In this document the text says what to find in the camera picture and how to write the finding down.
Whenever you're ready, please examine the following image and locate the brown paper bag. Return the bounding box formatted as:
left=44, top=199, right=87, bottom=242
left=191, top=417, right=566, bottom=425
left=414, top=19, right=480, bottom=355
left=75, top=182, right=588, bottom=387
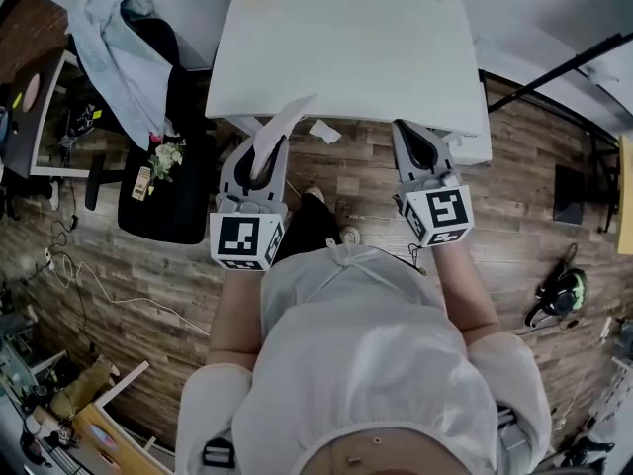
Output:
left=47, top=355, right=121, bottom=421

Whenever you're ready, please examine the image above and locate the black strap buckle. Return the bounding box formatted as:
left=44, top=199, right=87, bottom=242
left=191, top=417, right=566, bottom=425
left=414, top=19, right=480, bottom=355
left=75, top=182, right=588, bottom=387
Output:
left=201, top=436, right=237, bottom=470

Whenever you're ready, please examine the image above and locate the black office chair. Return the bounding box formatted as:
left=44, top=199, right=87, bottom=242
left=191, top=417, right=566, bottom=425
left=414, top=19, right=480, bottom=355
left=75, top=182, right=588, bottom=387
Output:
left=83, top=15, right=220, bottom=246

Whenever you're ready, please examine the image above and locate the pale pink calculator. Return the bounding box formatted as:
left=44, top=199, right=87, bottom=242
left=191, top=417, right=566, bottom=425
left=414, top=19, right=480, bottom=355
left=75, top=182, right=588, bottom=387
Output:
left=249, top=94, right=318, bottom=179

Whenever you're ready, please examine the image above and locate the pink oval object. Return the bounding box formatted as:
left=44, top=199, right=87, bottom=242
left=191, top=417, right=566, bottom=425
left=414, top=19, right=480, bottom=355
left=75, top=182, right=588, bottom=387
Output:
left=21, top=72, right=42, bottom=114

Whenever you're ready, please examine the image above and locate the light blue jacket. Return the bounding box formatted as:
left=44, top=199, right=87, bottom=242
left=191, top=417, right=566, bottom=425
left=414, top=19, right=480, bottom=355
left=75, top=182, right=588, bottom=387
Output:
left=65, top=0, right=177, bottom=151

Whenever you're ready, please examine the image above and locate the black and green headset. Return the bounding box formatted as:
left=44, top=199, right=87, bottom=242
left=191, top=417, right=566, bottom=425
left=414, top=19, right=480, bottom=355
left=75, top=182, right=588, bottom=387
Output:
left=522, top=256, right=590, bottom=330

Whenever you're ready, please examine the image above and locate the black stand pole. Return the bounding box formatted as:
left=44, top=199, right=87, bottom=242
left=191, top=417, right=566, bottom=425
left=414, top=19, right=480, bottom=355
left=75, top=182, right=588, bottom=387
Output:
left=486, top=32, right=623, bottom=114

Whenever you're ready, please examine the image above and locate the person's left forearm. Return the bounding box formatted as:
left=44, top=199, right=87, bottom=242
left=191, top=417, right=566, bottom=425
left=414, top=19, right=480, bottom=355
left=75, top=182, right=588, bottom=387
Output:
left=205, top=263, right=265, bottom=368

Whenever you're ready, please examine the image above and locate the yellow paper packet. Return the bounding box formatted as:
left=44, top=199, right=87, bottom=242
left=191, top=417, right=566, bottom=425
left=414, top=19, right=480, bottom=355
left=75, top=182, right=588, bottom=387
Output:
left=130, top=165, right=153, bottom=203

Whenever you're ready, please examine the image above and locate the person's right forearm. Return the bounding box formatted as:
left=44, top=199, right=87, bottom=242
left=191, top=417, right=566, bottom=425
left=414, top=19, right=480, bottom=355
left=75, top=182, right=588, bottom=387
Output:
left=431, top=240, right=501, bottom=336

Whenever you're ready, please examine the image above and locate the crumpled white paper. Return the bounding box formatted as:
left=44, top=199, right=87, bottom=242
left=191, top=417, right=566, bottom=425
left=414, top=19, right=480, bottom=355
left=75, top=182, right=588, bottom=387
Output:
left=308, top=119, right=343, bottom=145

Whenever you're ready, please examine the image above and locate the yellow wooden board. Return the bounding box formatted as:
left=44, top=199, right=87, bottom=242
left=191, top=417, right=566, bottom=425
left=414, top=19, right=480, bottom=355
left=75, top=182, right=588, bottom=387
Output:
left=615, top=133, right=633, bottom=257

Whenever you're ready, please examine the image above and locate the black flat box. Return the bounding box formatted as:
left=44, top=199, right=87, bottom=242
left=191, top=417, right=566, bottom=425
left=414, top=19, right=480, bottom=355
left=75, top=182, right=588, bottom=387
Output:
left=552, top=163, right=588, bottom=226

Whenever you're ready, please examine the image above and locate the person's black trouser leg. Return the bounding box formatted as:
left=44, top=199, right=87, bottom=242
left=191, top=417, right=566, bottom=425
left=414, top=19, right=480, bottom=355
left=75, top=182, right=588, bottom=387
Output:
left=272, top=192, right=343, bottom=267

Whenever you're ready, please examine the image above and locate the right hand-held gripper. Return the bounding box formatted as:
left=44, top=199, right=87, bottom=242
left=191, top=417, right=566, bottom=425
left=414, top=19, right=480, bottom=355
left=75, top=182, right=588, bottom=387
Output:
left=391, top=119, right=476, bottom=248

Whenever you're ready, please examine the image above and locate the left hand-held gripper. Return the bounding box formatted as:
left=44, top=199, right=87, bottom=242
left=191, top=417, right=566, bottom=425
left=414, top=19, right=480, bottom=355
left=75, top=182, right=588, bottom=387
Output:
left=209, top=134, right=292, bottom=272

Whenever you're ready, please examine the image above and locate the black metal rack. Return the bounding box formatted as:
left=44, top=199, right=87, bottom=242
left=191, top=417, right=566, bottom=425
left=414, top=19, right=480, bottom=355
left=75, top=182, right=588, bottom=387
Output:
left=586, top=127, right=623, bottom=236

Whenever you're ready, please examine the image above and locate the white cable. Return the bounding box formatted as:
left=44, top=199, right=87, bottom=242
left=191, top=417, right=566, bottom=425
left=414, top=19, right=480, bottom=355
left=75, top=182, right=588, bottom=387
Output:
left=45, top=247, right=213, bottom=338

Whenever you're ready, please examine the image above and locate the white table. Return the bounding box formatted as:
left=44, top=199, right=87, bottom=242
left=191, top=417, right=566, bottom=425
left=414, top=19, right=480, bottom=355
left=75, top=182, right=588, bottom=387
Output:
left=204, top=0, right=494, bottom=165

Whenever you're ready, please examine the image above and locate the white flower bouquet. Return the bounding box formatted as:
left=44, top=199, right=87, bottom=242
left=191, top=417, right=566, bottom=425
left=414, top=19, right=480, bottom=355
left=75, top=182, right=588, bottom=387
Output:
left=146, top=139, right=188, bottom=183

